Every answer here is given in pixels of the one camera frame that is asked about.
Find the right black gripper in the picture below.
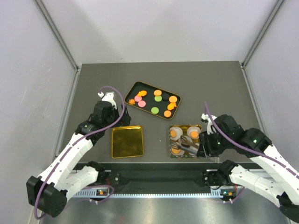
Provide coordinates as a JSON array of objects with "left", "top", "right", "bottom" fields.
[{"left": 197, "top": 128, "right": 233, "bottom": 157}]

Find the gold cookie tin box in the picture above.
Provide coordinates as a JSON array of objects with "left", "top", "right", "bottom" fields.
[{"left": 169, "top": 125, "right": 202, "bottom": 159}]

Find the orange round cookie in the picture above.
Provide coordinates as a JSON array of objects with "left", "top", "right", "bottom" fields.
[
  {"left": 171, "top": 148, "right": 182, "bottom": 155},
  {"left": 164, "top": 110, "right": 171, "bottom": 118}
]

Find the orange dotted cookie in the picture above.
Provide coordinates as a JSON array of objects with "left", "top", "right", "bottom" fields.
[
  {"left": 190, "top": 131, "right": 199, "bottom": 139},
  {"left": 154, "top": 90, "right": 162, "bottom": 96},
  {"left": 170, "top": 130, "right": 177, "bottom": 138}
]

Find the green round cookie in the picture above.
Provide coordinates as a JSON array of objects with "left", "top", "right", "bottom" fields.
[{"left": 151, "top": 107, "right": 159, "bottom": 114}]

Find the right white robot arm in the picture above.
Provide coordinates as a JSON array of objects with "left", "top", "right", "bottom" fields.
[{"left": 197, "top": 113, "right": 299, "bottom": 223}]

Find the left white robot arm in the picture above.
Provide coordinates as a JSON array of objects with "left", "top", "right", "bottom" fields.
[{"left": 26, "top": 88, "right": 131, "bottom": 220}]

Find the orange star cookie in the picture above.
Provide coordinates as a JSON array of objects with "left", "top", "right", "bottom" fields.
[{"left": 128, "top": 99, "right": 135, "bottom": 105}]

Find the gold tin lid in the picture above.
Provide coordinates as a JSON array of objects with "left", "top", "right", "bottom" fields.
[{"left": 111, "top": 126, "right": 144, "bottom": 159}]

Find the pink cookie upper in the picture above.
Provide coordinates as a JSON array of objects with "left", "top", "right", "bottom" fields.
[{"left": 134, "top": 96, "right": 142, "bottom": 102}]

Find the pink round cookie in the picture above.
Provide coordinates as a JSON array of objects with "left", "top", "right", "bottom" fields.
[{"left": 138, "top": 100, "right": 146, "bottom": 108}]

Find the orange fish cookie left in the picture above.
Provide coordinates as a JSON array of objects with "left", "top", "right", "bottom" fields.
[{"left": 137, "top": 90, "right": 147, "bottom": 97}]

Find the orange fish cookie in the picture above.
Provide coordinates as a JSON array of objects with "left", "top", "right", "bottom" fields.
[
  {"left": 167, "top": 103, "right": 177, "bottom": 111},
  {"left": 137, "top": 90, "right": 147, "bottom": 97}
]

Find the orange round cookie bottom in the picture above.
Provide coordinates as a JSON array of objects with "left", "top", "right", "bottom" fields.
[{"left": 164, "top": 110, "right": 171, "bottom": 118}]

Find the green cookie upper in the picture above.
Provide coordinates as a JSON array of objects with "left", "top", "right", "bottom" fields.
[{"left": 154, "top": 96, "right": 162, "bottom": 102}]

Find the orange dotted cookie top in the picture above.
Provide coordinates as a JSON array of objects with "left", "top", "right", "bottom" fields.
[{"left": 154, "top": 90, "right": 162, "bottom": 96}]

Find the black cookie tray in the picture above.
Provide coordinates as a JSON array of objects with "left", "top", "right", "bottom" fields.
[{"left": 125, "top": 81, "right": 181, "bottom": 120}]

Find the black cookie in tray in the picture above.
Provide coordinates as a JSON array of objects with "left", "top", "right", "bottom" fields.
[{"left": 162, "top": 93, "right": 170, "bottom": 101}]

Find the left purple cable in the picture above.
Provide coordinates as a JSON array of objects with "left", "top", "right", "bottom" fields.
[{"left": 34, "top": 85, "right": 126, "bottom": 220}]

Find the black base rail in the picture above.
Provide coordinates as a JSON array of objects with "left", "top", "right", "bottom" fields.
[{"left": 96, "top": 163, "right": 229, "bottom": 195}]

